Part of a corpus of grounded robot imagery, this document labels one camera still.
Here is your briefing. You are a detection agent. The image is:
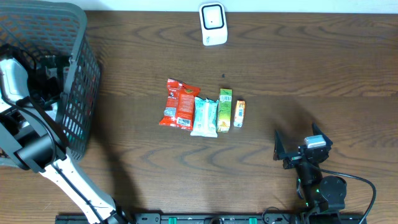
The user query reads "white teal wipes packet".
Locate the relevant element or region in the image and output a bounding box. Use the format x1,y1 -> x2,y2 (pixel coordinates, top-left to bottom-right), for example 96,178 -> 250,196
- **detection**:
190,97 -> 218,138

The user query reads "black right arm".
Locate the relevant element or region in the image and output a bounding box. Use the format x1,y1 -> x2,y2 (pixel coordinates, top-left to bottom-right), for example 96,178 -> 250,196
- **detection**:
274,123 -> 347,223

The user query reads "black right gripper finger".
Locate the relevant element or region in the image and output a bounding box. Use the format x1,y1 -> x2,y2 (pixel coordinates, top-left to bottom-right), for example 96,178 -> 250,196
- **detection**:
273,130 -> 285,161
312,123 -> 333,146

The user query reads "green snack box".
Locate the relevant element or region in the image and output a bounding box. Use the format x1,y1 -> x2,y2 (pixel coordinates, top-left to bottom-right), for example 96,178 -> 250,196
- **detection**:
217,88 -> 233,133

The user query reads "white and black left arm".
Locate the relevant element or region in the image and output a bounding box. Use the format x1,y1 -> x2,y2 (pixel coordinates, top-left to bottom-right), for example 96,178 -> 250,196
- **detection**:
1,44 -> 132,223

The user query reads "grey plastic mesh basket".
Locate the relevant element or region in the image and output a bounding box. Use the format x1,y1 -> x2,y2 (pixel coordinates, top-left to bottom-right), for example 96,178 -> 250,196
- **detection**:
1,1 -> 101,161

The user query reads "small orange candy box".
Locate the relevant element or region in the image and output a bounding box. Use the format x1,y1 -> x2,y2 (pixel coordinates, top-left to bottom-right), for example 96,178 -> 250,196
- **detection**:
233,100 -> 246,128

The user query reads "green white 3M packet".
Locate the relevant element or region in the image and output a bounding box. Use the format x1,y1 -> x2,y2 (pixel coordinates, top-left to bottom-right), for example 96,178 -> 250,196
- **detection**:
45,61 -> 70,81

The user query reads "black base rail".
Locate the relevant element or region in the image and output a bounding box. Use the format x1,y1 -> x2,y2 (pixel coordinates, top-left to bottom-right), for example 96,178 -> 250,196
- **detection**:
55,213 -> 362,224

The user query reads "red snack packet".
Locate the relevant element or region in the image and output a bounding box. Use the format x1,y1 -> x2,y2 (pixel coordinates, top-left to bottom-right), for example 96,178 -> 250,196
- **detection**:
159,78 -> 200,131

